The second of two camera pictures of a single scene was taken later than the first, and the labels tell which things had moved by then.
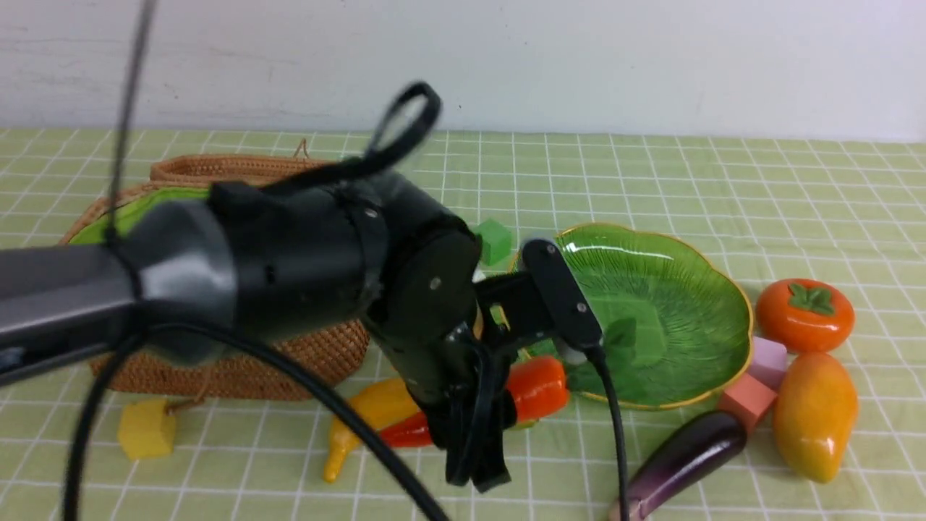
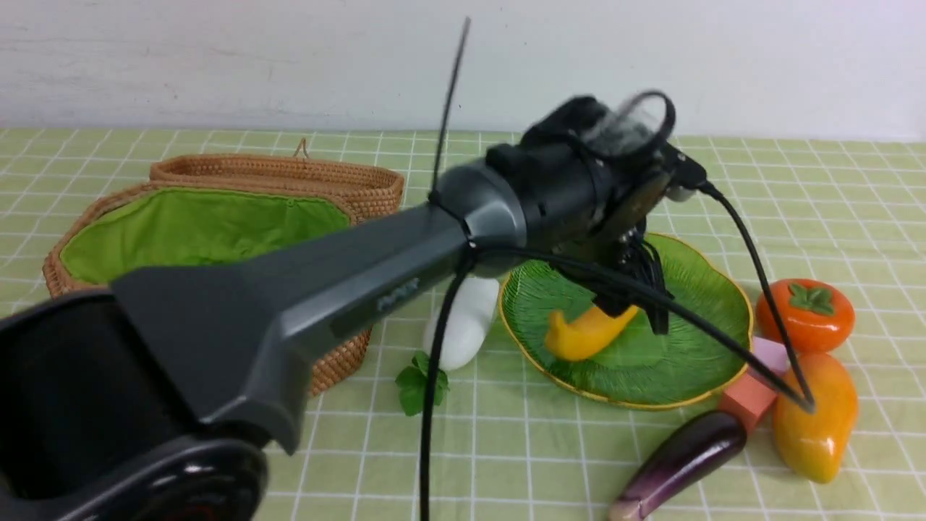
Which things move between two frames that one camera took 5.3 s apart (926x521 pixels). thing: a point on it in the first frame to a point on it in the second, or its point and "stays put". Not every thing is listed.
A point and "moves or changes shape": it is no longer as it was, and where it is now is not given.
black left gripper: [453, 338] to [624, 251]
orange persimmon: [805, 316] stays put
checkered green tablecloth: [851, 215] stays put
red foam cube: [749, 400] stays put
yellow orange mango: [815, 414] stays put
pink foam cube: [768, 362] stays put
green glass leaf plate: [676, 328] stays put
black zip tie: [112, 227] to [434, 195]
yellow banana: [383, 404] moves or changes shape
